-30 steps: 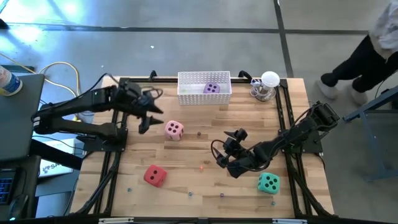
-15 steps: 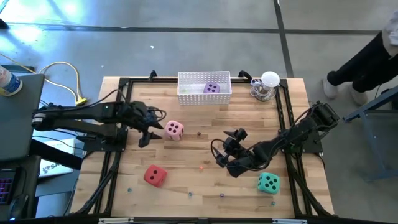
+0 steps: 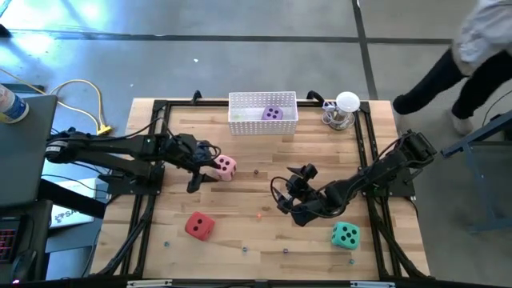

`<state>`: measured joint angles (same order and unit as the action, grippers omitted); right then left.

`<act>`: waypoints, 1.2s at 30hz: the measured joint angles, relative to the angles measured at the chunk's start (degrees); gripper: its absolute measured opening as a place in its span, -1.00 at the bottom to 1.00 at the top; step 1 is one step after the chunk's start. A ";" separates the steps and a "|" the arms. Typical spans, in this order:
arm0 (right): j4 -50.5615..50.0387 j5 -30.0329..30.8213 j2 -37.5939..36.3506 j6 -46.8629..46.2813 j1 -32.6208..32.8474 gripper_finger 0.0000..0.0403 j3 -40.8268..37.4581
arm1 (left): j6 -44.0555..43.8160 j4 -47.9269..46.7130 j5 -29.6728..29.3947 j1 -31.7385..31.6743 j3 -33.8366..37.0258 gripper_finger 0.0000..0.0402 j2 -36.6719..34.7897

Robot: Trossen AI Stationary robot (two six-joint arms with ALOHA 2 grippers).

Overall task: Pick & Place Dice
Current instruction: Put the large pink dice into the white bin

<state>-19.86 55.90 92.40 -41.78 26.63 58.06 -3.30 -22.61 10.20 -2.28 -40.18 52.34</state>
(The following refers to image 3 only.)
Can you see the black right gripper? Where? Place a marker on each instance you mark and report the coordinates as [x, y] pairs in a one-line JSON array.
[[300, 188]]

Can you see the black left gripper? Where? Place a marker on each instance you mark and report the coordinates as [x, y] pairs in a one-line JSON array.
[[188, 152]]

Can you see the large pink foam die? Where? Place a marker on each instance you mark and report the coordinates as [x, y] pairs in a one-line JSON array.
[[226, 166]]

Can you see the large red foam die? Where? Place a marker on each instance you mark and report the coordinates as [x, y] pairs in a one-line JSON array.
[[200, 226]]

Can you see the white perforated basket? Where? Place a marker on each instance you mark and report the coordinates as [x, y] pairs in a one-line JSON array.
[[260, 128]]

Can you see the large green foam die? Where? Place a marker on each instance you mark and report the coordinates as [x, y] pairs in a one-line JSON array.
[[346, 236]]

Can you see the large purple foam die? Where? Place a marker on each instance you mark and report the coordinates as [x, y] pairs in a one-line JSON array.
[[273, 113]]

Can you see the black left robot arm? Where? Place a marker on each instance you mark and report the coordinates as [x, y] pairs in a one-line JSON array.
[[120, 146]]

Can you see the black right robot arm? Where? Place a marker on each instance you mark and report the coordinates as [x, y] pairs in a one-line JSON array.
[[384, 168]]

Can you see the white mushroom table lamp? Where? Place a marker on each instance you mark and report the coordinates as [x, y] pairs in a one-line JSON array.
[[348, 102]]

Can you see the white printed box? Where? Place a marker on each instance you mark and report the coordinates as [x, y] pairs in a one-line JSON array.
[[72, 216]]

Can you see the dark grey side desk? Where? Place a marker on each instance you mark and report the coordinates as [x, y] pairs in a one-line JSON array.
[[24, 152]]

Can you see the blue grey metal stand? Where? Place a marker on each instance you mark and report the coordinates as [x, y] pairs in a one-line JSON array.
[[476, 137]]

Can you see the black computer mouse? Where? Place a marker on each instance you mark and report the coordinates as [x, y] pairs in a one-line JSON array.
[[24, 264]]

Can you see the backlit black keyboard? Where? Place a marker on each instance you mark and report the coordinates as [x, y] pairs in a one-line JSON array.
[[8, 240]]

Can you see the white plastic bottle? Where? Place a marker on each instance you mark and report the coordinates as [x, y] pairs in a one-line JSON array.
[[12, 106]]

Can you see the person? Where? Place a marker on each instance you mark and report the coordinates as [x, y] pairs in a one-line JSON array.
[[480, 32]]

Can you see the black aluminium table frame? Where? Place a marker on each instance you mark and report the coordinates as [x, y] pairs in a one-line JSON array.
[[192, 103]]

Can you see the black frame clamp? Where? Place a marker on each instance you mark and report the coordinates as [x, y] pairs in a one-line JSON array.
[[316, 95], [196, 97]]

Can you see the white table edge bracket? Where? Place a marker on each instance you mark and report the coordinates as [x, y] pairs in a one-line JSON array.
[[372, 285], [148, 283]]

